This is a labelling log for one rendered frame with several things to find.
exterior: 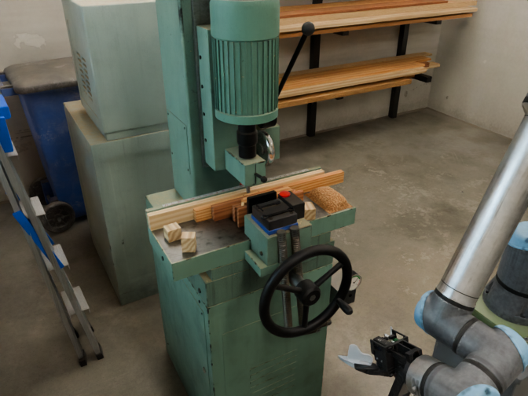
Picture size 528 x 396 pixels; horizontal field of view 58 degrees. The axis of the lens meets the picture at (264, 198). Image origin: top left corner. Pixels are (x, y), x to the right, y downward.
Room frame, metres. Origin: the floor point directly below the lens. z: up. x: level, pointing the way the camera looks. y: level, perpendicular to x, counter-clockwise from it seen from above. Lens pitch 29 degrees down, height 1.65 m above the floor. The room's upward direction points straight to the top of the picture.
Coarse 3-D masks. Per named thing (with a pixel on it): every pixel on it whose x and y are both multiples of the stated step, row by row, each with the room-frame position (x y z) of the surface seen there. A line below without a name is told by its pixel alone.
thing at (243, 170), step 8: (232, 152) 1.31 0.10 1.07; (232, 160) 1.29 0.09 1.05; (240, 160) 1.25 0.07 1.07; (248, 160) 1.25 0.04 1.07; (256, 160) 1.25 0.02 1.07; (264, 160) 1.25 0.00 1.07; (232, 168) 1.29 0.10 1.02; (240, 168) 1.24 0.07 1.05; (248, 168) 1.22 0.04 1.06; (256, 168) 1.24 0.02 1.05; (264, 168) 1.25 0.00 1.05; (240, 176) 1.24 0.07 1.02; (248, 176) 1.22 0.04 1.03; (248, 184) 1.22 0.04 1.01
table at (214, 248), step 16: (320, 208) 1.27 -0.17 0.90; (352, 208) 1.27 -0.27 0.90; (192, 224) 1.18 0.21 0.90; (208, 224) 1.18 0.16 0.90; (224, 224) 1.18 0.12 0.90; (320, 224) 1.21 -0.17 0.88; (336, 224) 1.24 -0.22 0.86; (160, 240) 1.09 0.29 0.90; (176, 240) 1.09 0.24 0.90; (208, 240) 1.09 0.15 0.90; (224, 240) 1.09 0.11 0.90; (240, 240) 1.09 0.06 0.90; (160, 256) 1.07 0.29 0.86; (176, 256) 1.02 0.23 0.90; (192, 256) 1.02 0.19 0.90; (208, 256) 1.04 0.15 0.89; (224, 256) 1.06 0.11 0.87; (240, 256) 1.08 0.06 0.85; (256, 256) 1.06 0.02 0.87; (176, 272) 0.99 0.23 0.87; (192, 272) 1.01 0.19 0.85; (256, 272) 1.02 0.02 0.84; (272, 272) 1.02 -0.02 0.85
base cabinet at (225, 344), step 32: (160, 288) 1.48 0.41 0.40; (192, 288) 1.13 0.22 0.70; (320, 288) 1.22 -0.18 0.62; (192, 320) 1.15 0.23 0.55; (224, 320) 1.05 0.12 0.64; (256, 320) 1.10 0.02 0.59; (192, 352) 1.18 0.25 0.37; (224, 352) 1.05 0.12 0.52; (256, 352) 1.10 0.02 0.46; (288, 352) 1.16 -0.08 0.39; (320, 352) 1.23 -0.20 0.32; (192, 384) 1.21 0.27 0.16; (224, 384) 1.05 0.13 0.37; (256, 384) 1.10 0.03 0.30; (288, 384) 1.16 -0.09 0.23; (320, 384) 1.23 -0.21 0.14
